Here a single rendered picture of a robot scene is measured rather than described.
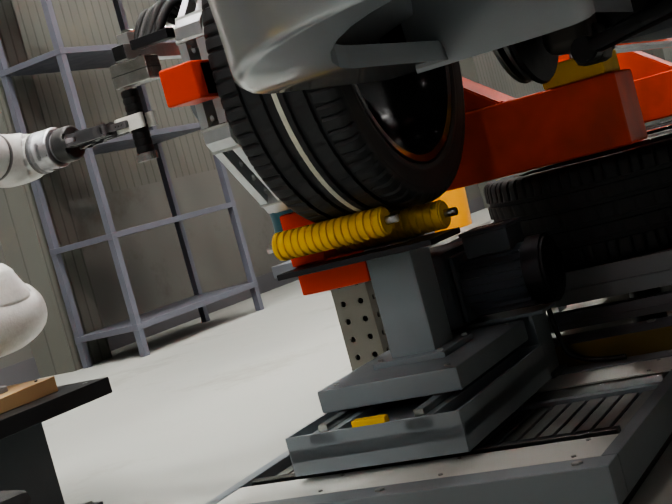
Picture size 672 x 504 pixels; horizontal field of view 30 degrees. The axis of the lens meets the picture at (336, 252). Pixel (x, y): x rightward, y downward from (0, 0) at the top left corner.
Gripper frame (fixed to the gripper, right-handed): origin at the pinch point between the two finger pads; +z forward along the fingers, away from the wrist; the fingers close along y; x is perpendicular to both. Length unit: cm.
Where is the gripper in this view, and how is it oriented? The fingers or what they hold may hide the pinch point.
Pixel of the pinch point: (136, 122)
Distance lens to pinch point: 258.9
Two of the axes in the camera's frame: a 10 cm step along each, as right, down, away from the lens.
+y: -4.4, 1.7, -8.8
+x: -2.6, -9.6, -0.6
